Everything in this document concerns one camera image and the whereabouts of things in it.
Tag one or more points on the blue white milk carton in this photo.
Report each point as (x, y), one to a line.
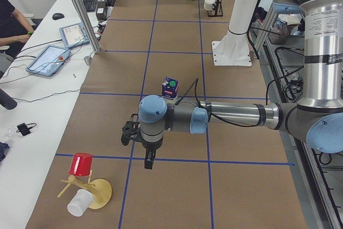
(170, 89)

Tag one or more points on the wooden cup tree stand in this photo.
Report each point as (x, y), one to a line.
(100, 189)

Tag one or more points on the red plastic cup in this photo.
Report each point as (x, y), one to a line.
(81, 164)

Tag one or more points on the white plastic cup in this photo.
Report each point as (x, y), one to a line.
(80, 202)

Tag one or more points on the small metal cylinder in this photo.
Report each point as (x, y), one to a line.
(87, 60)

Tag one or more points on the small black adapter device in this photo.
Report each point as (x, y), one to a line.
(25, 129)

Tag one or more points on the teach pendant near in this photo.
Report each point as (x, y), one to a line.
(49, 61)

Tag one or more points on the teach pendant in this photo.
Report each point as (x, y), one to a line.
(49, 61)
(74, 35)

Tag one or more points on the teach pendant far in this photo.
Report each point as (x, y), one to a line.
(74, 35)

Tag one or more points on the white mug on rack front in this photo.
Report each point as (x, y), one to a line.
(209, 4)

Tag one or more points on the black computer mouse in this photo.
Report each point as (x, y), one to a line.
(57, 16)

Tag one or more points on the seated person dark shirt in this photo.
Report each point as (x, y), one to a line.
(15, 28)

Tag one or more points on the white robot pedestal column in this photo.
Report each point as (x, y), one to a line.
(233, 48)

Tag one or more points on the aluminium frame post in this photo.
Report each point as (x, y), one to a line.
(81, 11)

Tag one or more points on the black wire mug rack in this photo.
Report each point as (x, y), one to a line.
(217, 10)

